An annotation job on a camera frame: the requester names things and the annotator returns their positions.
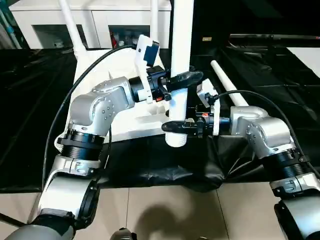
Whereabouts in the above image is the white plastic table leg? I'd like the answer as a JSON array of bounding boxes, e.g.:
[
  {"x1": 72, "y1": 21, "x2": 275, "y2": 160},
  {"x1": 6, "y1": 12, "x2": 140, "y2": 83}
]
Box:
[
  {"x1": 149, "y1": 0, "x2": 161, "y2": 43},
  {"x1": 164, "y1": 0, "x2": 195, "y2": 149},
  {"x1": 209, "y1": 59, "x2": 250, "y2": 109},
  {"x1": 58, "y1": 0, "x2": 88, "y2": 61}
]

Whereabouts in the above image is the white plastic table top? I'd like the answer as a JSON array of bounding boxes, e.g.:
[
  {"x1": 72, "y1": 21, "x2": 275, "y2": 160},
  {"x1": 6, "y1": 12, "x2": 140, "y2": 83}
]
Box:
[{"x1": 56, "y1": 47, "x2": 176, "y2": 151}]

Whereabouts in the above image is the black mat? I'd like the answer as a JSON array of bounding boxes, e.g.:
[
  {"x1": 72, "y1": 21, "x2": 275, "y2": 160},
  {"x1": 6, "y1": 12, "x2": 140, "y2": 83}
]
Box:
[{"x1": 0, "y1": 47, "x2": 320, "y2": 193}]

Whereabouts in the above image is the black case with gold label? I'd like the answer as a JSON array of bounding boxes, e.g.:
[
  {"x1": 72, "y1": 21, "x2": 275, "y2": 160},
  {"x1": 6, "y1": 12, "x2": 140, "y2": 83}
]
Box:
[{"x1": 171, "y1": 0, "x2": 232, "y2": 51}]

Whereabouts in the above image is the white cabinet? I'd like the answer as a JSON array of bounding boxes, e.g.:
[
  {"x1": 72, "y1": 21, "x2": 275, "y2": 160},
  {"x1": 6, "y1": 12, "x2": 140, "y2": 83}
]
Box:
[{"x1": 8, "y1": 0, "x2": 173, "y2": 50}]

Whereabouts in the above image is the black long bar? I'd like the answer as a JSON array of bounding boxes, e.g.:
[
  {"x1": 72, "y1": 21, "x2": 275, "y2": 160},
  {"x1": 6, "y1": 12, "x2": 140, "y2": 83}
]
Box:
[{"x1": 228, "y1": 34, "x2": 320, "y2": 42}]

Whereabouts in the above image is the white flat sheet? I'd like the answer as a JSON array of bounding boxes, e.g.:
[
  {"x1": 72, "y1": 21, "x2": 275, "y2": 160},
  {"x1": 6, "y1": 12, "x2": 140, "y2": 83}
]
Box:
[{"x1": 284, "y1": 47, "x2": 320, "y2": 76}]

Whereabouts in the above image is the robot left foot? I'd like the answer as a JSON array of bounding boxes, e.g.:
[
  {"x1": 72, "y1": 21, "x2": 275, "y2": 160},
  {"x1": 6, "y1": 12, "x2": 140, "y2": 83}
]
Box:
[{"x1": 111, "y1": 226, "x2": 138, "y2": 240}]

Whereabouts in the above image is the grey curtain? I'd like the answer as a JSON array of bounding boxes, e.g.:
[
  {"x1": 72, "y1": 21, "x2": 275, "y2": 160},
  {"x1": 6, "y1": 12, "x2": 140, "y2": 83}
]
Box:
[{"x1": 0, "y1": 0, "x2": 29, "y2": 50}]

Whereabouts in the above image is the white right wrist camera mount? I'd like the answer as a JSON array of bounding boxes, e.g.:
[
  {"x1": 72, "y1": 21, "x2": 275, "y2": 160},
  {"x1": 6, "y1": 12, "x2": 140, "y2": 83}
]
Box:
[{"x1": 196, "y1": 78, "x2": 223, "y2": 138}]

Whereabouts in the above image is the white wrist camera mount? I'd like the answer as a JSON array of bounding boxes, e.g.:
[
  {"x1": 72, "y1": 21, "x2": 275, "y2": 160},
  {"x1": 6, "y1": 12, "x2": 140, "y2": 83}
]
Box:
[
  {"x1": 133, "y1": 33, "x2": 161, "y2": 105},
  {"x1": 196, "y1": 78, "x2": 223, "y2": 138}
]

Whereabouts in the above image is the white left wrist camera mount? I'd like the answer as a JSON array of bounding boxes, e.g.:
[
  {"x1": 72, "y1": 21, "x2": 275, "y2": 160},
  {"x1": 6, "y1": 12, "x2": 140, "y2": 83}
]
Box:
[{"x1": 133, "y1": 33, "x2": 161, "y2": 105}]

